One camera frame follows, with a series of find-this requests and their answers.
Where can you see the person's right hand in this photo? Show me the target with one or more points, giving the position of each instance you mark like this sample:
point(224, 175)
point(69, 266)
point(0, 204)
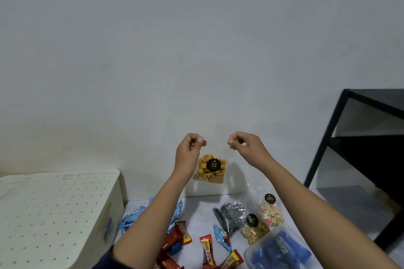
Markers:
point(251, 150)

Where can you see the person's left hand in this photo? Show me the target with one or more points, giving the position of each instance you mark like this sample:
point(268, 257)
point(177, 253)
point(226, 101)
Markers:
point(186, 158)

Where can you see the bag of orange crackers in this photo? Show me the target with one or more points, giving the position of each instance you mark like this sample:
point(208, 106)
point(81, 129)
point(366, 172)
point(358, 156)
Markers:
point(210, 174)

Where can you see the bag of pastel candies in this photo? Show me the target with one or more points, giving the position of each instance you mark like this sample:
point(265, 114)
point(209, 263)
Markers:
point(273, 213)

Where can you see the bag of black-white cookies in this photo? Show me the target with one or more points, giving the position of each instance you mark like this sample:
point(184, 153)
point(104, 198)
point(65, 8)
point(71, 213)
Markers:
point(230, 215)

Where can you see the bag of beige nuts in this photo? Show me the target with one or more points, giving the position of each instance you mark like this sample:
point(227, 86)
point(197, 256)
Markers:
point(255, 232)

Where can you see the group of light blue packets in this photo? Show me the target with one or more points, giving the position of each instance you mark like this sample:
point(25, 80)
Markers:
point(129, 218)

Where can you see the pile of red candy bars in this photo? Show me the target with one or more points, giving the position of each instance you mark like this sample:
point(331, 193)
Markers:
point(206, 253)

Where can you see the white perforated box lid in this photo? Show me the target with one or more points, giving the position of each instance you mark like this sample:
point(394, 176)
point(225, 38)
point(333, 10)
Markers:
point(47, 215)

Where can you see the person's left forearm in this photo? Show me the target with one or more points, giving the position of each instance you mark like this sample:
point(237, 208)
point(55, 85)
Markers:
point(148, 224)

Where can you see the person's right forearm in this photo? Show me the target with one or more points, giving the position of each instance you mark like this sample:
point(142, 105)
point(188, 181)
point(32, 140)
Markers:
point(315, 215)

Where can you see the person's navy shirt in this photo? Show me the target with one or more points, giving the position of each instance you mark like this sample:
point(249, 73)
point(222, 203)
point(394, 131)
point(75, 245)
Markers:
point(109, 262)

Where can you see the grey marble-look board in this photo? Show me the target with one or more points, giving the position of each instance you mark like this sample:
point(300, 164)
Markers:
point(202, 215)

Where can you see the clear plastic tub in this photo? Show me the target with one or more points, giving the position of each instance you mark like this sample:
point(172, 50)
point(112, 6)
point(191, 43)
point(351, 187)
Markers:
point(247, 254)

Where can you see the black side table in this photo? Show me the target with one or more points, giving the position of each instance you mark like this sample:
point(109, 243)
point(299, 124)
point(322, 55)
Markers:
point(372, 158)

